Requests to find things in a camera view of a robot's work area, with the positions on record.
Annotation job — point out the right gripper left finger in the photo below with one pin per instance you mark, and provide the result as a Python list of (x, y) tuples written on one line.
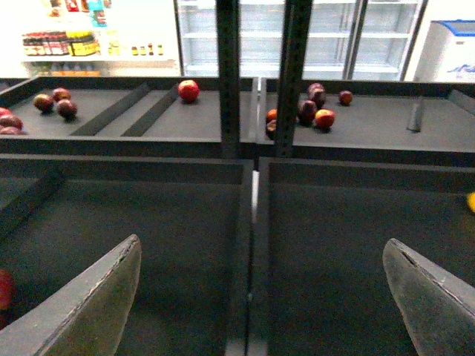
[(87, 316)]

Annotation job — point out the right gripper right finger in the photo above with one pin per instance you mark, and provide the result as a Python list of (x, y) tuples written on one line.
[(436, 306)]

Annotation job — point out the red apple near left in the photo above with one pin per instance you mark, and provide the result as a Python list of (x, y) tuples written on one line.
[(7, 289)]

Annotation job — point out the black near left tray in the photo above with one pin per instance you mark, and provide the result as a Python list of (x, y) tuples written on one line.
[(60, 214)]

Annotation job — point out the black tray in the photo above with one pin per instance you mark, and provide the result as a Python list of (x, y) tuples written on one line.
[(318, 281), (117, 116), (394, 122), (60, 214)]

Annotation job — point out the black near right tray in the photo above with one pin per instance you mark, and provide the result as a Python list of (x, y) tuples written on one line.
[(318, 281)]

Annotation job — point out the black far right tray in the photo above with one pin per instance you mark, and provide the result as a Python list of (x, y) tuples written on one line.
[(394, 122)]

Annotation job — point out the black far left tray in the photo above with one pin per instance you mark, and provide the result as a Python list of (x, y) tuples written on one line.
[(117, 116)]

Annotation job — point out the dark passion fruit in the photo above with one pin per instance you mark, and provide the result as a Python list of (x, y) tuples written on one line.
[(67, 109)]

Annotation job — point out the red-yellow nectarine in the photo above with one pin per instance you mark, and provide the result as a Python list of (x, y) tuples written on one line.
[(324, 119)]

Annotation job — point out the dark plum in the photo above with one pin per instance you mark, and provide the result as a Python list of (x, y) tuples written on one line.
[(345, 97)]

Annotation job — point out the red apple on far tray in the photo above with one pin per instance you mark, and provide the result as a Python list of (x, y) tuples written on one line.
[(188, 90)]

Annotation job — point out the white chest freezer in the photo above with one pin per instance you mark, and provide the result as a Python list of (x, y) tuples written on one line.
[(448, 53)]

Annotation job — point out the white goods shelf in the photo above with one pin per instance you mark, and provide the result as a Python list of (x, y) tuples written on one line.
[(98, 38)]

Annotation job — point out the glass door fridge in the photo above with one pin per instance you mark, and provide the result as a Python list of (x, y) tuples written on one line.
[(336, 40)]

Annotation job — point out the black shelf post right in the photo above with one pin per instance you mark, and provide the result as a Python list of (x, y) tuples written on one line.
[(291, 74)]

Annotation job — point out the black shelf post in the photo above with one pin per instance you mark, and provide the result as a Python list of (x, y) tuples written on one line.
[(291, 74), (228, 46)]

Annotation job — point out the black shelf post left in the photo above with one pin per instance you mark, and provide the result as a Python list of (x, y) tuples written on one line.
[(228, 46)]

